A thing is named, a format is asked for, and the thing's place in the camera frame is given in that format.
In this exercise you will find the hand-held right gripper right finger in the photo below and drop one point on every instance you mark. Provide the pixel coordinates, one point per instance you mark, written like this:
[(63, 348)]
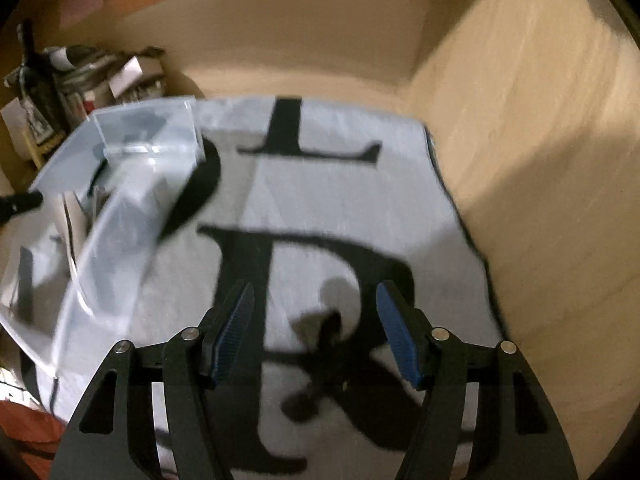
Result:
[(400, 335)]

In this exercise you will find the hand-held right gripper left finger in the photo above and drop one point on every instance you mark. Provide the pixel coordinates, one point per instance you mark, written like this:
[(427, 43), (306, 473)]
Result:
[(232, 335)]

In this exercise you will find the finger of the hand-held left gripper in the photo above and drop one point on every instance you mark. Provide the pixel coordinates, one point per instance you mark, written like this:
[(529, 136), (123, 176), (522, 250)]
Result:
[(20, 204)]

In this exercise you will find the clear plastic storage bin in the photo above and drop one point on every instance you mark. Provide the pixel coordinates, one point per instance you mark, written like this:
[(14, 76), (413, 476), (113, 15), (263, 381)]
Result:
[(125, 220)]

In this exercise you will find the white paper sheet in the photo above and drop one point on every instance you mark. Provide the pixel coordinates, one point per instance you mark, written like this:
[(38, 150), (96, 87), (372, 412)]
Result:
[(12, 121)]

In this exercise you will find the dark wine bottle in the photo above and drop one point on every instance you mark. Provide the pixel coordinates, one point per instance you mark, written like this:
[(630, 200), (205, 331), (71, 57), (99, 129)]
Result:
[(40, 95)]

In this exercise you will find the stack of magazines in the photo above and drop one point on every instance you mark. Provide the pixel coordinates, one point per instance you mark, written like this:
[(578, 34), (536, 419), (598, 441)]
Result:
[(85, 77)]

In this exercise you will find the grey printed mat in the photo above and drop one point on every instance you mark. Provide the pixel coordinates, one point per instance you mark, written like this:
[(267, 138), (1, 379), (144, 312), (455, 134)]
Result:
[(320, 200)]

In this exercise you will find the open cardboard box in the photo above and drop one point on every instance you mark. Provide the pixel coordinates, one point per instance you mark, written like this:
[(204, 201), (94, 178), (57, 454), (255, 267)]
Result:
[(131, 71)]

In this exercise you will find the pink sticky note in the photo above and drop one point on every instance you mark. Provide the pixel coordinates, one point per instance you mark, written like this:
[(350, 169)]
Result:
[(80, 2)]

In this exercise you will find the red cloth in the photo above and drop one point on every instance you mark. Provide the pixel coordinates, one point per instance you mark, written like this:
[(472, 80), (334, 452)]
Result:
[(25, 425)]

